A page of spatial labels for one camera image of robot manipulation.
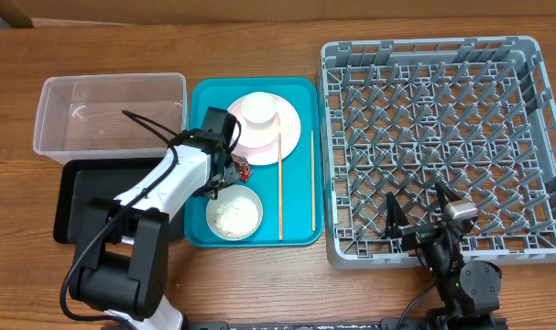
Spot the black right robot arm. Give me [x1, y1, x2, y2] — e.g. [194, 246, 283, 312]
[384, 181, 507, 329]

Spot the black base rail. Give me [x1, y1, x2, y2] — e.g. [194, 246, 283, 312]
[188, 318, 509, 330]

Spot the white cup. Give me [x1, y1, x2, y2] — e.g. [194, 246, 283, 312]
[241, 92, 277, 126]

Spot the grey bowl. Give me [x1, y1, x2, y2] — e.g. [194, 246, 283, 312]
[205, 185, 263, 241]

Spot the grey dishwasher rack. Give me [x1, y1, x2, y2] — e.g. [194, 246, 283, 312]
[318, 36, 556, 270]

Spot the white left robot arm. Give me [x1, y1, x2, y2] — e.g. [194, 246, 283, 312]
[60, 128, 237, 329]

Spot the small pink plate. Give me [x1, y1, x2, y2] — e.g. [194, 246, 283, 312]
[231, 108, 280, 149]

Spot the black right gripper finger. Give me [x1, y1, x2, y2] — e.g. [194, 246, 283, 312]
[435, 181, 462, 213]
[382, 192, 410, 238]

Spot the clear plastic bin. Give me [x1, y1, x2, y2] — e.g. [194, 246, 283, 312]
[32, 72, 190, 164]

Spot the red snack wrapper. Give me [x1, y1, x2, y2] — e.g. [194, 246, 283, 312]
[232, 154, 253, 182]

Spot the white rice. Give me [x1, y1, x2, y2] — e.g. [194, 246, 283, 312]
[214, 197, 259, 239]

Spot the teal plastic tray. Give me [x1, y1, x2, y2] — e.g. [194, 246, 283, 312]
[184, 77, 324, 248]

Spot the wooden chopstick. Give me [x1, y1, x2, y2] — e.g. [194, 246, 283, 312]
[310, 130, 316, 232]
[278, 133, 283, 241]

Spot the black tray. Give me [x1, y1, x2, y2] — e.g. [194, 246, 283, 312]
[53, 158, 161, 244]

